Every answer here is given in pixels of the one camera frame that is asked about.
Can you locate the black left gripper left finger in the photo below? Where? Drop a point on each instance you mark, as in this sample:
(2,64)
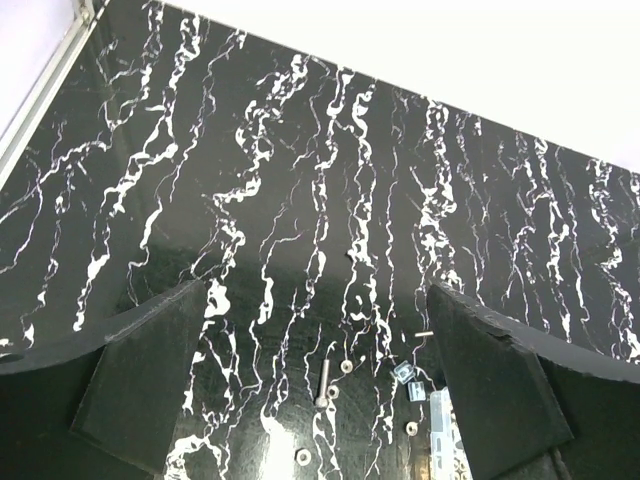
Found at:
(105,400)

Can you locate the silver square t-nut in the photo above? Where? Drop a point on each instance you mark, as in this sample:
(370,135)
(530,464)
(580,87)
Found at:
(416,391)
(404,372)

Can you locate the clear plastic organizer box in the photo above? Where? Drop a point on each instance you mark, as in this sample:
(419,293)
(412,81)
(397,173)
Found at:
(448,460)

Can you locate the aluminium frame profile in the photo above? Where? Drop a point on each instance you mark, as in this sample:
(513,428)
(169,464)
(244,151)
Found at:
(40,41)

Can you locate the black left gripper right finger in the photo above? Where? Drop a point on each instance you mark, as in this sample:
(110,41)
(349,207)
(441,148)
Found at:
(528,404)

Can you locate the long silver screw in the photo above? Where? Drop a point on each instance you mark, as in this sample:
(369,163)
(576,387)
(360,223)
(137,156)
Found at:
(321,401)

